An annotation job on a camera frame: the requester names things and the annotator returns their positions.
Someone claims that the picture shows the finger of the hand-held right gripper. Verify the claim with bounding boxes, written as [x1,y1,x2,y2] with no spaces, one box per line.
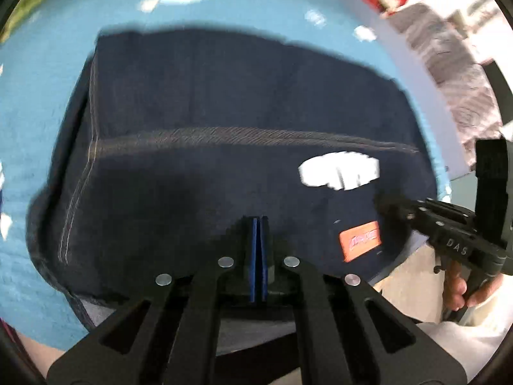
[377,196,445,243]
[425,200,475,227]

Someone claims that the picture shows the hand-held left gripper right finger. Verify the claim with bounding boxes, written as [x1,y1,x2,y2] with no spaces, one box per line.
[256,216,467,385]

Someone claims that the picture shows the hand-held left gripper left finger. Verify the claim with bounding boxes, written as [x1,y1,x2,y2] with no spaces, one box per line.
[46,216,258,385]

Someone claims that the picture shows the dark denim jacket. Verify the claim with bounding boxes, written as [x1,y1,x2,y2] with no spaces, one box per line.
[26,26,439,355]

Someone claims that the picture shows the person's right forearm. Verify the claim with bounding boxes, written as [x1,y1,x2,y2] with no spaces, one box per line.
[417,297,508,385]

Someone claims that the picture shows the person's right hand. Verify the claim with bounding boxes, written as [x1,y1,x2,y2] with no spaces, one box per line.
[446,261,501,312]

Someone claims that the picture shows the grey checked bear blanket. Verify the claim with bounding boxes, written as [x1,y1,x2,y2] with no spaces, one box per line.
[391,2,506,169]

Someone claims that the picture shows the teal candy-print bedspread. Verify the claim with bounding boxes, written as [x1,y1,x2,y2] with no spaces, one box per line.
[0,0,453,349]

